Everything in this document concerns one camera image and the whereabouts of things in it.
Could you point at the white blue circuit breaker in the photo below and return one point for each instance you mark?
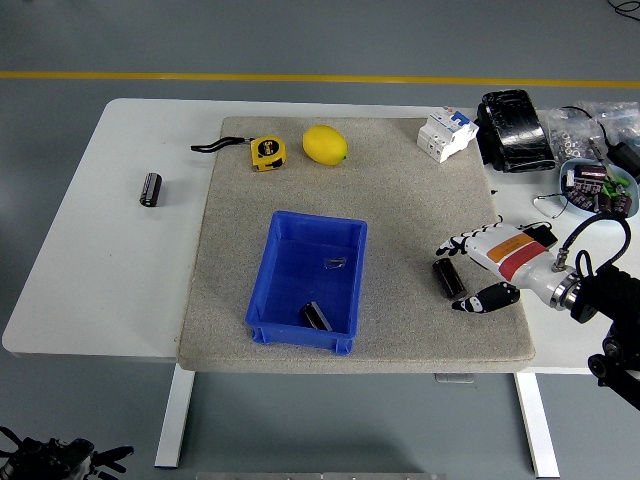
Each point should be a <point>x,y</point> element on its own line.
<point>445,135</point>

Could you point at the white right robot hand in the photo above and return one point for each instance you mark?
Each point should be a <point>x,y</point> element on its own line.
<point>520,255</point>

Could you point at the white table leg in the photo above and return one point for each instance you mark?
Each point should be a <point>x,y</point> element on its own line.
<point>172,425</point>
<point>537,425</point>

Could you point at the dark brown cylindrical battery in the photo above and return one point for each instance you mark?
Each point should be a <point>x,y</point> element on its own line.
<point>316,316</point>
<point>590,173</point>
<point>150,190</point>
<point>582,194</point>
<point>621,205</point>
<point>448,277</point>

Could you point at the clear bag of metal nuts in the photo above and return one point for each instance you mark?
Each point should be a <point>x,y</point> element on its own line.
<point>567,140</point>

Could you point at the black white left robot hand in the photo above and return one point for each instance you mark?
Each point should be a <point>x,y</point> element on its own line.
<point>75,457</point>

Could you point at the black wrapped device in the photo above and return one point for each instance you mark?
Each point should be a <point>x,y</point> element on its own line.
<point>517,132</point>

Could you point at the grey under-table bracket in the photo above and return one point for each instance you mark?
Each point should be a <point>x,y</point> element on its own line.
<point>454,378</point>

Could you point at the yellow tape measure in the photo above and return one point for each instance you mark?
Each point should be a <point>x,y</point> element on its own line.
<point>267,152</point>

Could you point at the yellow lemon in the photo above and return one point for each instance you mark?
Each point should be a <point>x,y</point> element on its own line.
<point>324,145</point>

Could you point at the clear plastic bag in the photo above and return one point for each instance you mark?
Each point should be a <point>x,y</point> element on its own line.
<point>620,117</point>

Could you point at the light blue bowl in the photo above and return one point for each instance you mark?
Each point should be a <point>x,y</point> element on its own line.
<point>633,185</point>

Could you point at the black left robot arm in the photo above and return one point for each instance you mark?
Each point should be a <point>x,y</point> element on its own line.
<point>25,457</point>

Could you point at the blue plastic box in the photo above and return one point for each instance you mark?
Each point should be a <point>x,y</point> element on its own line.
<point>290,280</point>

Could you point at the grey-brown felt mat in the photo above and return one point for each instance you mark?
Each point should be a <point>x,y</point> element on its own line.
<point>400,200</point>

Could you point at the small clear plastic clip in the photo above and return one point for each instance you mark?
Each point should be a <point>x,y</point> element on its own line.
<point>337,263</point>

